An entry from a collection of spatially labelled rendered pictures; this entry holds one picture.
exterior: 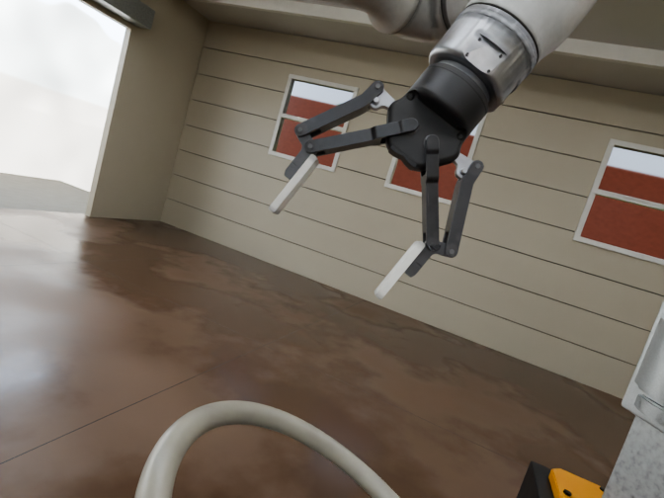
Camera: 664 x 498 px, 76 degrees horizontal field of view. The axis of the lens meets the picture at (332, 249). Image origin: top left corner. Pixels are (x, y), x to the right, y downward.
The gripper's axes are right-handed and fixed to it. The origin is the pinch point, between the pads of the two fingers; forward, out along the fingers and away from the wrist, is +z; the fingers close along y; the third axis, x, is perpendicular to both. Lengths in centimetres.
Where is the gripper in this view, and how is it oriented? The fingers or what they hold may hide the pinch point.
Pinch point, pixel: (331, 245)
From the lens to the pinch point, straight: 43.2
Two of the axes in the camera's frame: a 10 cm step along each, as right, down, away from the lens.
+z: -6.3, 7.8, 0.4
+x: 0.4, -0.2, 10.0
